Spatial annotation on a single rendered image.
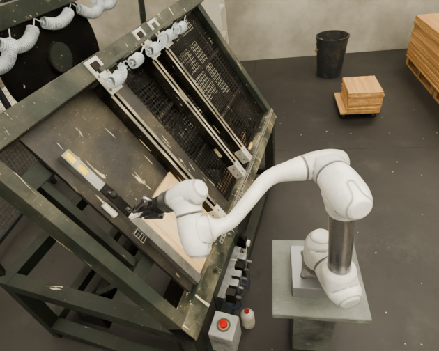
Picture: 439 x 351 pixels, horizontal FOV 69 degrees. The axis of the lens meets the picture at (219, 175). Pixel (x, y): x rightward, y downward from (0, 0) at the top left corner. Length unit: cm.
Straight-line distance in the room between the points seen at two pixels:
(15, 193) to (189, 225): 66
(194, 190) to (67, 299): 129
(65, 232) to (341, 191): 105
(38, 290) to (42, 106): 124
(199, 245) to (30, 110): 85
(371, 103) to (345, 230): 350
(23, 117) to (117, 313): 115
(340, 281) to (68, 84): 149
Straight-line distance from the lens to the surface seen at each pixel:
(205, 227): 115
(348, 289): 161
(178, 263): 173
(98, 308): 207
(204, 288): 183
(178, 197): 117
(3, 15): 206
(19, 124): 144
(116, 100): 176
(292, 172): 124
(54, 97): 155
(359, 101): 464
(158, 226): 171
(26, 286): 241
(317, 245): 168
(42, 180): 153
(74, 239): 143
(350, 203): 113
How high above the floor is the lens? 243
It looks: 40 degrees down
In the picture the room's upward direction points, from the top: 9 degrees counter-clockwise
